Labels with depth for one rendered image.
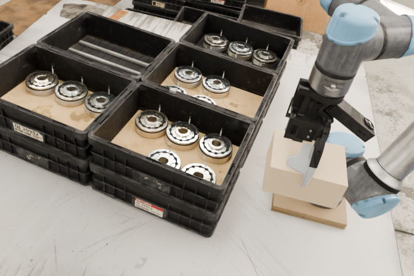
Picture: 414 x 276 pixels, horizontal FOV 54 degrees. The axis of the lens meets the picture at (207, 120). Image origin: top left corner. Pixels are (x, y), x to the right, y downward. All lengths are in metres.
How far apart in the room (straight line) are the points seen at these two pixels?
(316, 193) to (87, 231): 0.64
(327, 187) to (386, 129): 2.26
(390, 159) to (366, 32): 0.53
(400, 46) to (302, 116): 0.21
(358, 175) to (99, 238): 0.73
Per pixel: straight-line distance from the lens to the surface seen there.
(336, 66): 0.72
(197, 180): 1.03
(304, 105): 0.79
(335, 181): 0.87
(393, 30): 0.77
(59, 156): 1.26
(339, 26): 0.70
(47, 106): 1.39
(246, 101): 1.47
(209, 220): 1.13
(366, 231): 1.40
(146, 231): 1.21
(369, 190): 1.17
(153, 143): 1.25
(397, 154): 1.15
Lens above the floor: 1.71
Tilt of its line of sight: 40 degrees down
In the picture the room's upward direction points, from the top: 11 degrees clockwise
